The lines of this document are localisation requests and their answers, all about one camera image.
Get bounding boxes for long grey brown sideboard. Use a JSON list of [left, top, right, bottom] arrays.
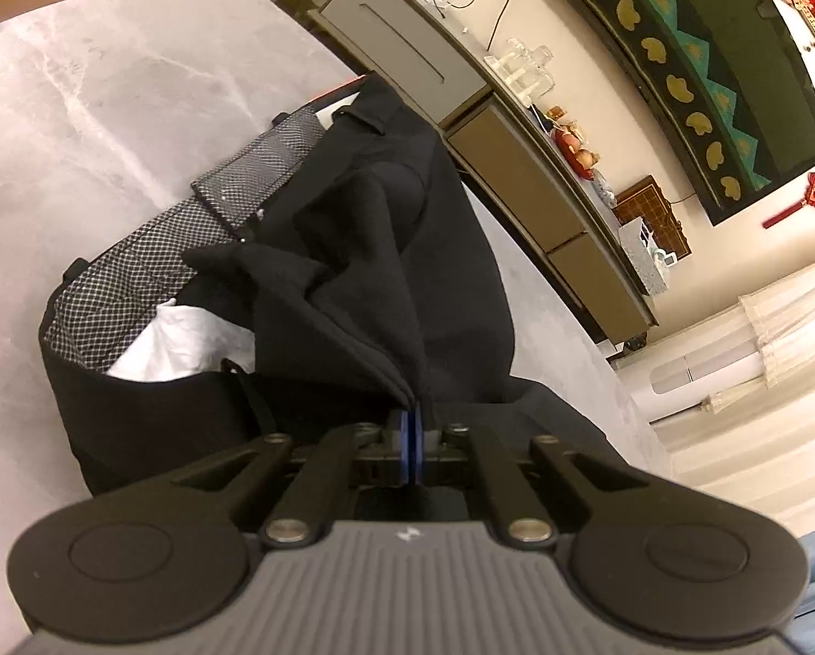
[[308, 0, 659, 346]]

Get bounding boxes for cream curtain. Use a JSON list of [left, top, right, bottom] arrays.
[[653, 382, 815, 537]]

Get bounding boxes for black pants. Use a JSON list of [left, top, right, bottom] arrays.
[[39, 72, 636, 499]]

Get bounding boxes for wooden chessboard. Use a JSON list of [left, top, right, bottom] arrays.
[[612, 176, 693, 264]]

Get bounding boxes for glass cup set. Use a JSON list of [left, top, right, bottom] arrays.
[[487, 37, 558, 102]]

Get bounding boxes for red fruit plate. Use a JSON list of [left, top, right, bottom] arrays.
[[554, 126, 603, 182]]

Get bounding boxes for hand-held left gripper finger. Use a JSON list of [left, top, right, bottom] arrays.
[[171, 409, 417, 548], [415, 410, 654, 551]]

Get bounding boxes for white organizer box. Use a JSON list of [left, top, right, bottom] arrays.
[[617, 218, 674, 296]]

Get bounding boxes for dark embroidered wall hanging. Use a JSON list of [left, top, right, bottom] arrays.
[[516, 0, 815, 228]]

